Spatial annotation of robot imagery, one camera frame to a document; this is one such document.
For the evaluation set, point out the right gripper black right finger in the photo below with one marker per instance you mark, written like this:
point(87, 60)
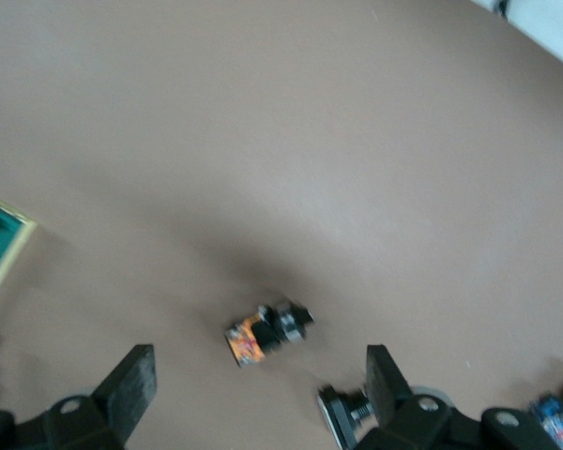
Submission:
point(387, 389)

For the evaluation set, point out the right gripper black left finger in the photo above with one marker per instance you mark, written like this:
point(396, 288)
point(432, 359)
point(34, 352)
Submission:
point(122, 398)

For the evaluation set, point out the green load switch white slider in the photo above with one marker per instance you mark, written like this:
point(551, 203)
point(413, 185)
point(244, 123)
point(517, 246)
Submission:
point(0, 244)

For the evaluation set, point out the black square push button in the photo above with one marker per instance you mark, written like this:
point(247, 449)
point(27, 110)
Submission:
point(338, 412)

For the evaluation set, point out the green push button blue block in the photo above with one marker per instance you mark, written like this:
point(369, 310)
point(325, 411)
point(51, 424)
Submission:
point(551, 417)

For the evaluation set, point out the brown paper table cover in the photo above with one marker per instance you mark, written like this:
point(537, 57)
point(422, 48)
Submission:
point(263, 140)

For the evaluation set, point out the black selector switch orange block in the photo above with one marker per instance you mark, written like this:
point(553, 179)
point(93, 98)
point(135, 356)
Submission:
point(248, 342)

